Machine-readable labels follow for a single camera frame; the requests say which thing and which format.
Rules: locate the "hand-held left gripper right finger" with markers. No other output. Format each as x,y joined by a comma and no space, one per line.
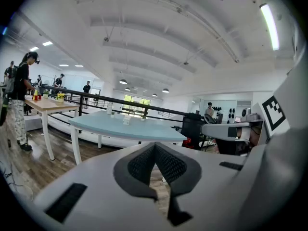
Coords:
187,177

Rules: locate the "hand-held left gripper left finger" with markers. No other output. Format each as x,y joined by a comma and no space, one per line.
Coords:
125,174

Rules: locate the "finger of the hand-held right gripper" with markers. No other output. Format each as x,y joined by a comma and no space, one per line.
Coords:
210,119

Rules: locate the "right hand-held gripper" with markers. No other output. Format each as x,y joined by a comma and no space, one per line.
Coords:
284,167

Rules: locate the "small white jar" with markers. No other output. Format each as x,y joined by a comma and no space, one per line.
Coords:
126,121

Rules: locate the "black chair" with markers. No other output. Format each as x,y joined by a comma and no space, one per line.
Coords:
191,129

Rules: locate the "light blue table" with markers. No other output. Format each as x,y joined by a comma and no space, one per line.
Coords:
125,130

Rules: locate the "green plant in round pot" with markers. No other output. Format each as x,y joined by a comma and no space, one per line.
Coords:
143,118

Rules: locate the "green plant in square pot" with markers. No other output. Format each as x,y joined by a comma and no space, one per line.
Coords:
112,115

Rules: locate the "white water bottle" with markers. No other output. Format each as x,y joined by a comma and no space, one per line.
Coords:
109,108

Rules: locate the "large window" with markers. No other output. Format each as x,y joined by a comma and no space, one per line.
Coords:
137,105

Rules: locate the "black metal railing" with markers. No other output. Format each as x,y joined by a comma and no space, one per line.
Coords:
120,101

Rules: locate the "yellow flowers in pot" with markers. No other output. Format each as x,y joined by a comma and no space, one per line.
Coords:
60,97

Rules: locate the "wooden table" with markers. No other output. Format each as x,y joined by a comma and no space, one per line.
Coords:
48,106

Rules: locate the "long ceiling light tube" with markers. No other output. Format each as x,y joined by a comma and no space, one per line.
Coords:
270,26

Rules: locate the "small green potted plant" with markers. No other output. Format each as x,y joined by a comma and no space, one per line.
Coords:
45,94

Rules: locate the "black and green bag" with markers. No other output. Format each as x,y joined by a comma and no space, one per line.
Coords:
3,112

